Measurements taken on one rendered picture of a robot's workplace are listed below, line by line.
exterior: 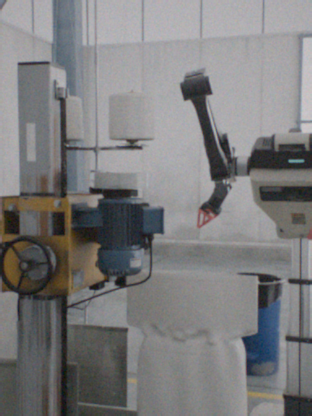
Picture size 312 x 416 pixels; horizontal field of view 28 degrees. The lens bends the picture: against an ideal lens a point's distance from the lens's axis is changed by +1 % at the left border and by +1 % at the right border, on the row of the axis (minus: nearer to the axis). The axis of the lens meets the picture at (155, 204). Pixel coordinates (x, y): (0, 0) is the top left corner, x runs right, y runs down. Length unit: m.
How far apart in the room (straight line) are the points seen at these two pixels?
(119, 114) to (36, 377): 0.90
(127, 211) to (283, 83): 8.52
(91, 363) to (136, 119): 1.23
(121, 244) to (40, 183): 0.32
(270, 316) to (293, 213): 1.89
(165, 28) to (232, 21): 1.13
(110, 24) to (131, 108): 9.17
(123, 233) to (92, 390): 1.11
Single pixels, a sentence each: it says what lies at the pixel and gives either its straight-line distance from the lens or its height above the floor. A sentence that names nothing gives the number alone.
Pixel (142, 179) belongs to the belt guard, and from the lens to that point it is 2.00.
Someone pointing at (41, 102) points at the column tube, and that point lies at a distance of 2.04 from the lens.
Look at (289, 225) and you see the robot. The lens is 2.79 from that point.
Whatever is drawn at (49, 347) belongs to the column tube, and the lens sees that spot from 2.09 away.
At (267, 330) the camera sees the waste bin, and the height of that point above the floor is 0.32.
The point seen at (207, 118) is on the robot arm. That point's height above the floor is 1.62.
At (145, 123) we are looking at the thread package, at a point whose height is 1.58.
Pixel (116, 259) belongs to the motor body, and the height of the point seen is 1.14.
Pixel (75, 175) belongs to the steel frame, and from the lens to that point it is 10.98.
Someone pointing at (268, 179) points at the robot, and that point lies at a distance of 2.64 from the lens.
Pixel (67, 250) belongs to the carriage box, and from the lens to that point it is 2.00.
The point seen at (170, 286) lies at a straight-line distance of 2.30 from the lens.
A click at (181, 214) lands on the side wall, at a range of 10.62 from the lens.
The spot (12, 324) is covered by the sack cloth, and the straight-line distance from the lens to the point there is 2.57.
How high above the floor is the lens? 1.42
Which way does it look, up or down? 3 degrees down
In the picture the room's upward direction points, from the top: straight up
